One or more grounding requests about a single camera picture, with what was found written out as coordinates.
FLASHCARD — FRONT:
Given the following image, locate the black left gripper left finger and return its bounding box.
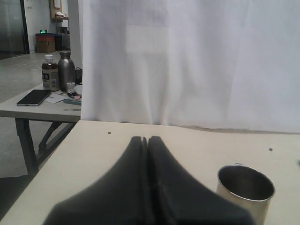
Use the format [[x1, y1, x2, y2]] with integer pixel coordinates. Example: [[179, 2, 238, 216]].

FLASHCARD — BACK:
[[44, 136, 156, 225]]

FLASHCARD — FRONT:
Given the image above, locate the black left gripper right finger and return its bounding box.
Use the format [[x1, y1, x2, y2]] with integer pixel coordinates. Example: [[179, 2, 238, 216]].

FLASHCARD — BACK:
[[148, 136, 255, 225]]

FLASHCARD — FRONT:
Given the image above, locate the steel cup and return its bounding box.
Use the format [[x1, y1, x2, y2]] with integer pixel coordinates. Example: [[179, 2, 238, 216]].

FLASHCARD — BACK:
[[216, 164, 276, 225]]

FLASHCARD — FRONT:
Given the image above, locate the brown drink bottle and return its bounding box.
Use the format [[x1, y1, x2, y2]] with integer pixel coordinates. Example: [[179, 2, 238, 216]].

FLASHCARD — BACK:
[[42, 54, 60, 92]]

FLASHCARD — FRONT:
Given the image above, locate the teal flat case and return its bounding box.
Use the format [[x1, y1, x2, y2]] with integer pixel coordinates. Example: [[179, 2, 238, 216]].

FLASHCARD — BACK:
[[63, 98, 82, 105]]

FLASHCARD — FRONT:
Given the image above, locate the grey side table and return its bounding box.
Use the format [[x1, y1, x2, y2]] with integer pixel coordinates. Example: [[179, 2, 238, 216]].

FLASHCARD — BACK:
[[0, 90, 81, 176]]

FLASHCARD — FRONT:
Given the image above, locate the white paper card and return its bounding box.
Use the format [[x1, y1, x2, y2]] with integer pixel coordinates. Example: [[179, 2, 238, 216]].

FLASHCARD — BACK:
[[45, 95, 65, 104]]

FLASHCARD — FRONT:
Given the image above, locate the small white cup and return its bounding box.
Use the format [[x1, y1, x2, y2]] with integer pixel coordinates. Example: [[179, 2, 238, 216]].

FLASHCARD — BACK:
[[67, 82, 75, 91]]

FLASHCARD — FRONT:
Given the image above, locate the black smartphone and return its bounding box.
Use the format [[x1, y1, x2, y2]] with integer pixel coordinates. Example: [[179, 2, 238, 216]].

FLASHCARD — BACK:
[[16, 90, 51, 106]]

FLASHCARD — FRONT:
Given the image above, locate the grey metal flask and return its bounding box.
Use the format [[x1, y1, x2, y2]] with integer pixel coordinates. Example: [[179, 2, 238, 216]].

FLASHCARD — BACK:
[[58, 51, 75, 91]]

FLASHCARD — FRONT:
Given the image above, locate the white backdrop curtain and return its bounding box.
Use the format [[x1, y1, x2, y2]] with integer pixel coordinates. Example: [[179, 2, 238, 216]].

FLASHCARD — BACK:
[[81, 0, 300, 133]]

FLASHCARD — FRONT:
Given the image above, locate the cardboard box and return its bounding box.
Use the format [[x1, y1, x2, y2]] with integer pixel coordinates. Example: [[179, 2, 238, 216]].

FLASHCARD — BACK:
[[36, 33, 55, 53]]

